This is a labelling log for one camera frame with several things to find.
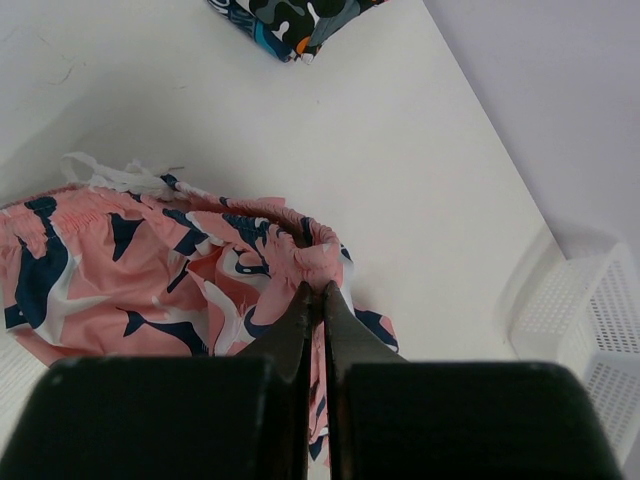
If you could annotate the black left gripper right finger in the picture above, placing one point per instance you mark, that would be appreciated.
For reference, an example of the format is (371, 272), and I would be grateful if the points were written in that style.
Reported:
(390, 418)

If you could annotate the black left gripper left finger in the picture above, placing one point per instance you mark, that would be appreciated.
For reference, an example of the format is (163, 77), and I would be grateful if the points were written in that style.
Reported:
(233, 417)

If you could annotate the pink white patterned shorts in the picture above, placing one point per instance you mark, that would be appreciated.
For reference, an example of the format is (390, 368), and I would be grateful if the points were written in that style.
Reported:
(133, 263)

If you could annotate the orange camouflage shorts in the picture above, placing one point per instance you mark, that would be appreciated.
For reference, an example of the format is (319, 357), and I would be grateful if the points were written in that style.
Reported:
(305, 25)

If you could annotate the blue orange patterned shorts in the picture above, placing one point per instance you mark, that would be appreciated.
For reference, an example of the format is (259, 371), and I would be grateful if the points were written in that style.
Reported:
(253, 28)

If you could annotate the white perforated plastic basket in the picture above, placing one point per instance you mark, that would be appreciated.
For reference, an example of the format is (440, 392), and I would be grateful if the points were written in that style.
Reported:
(578, 305)

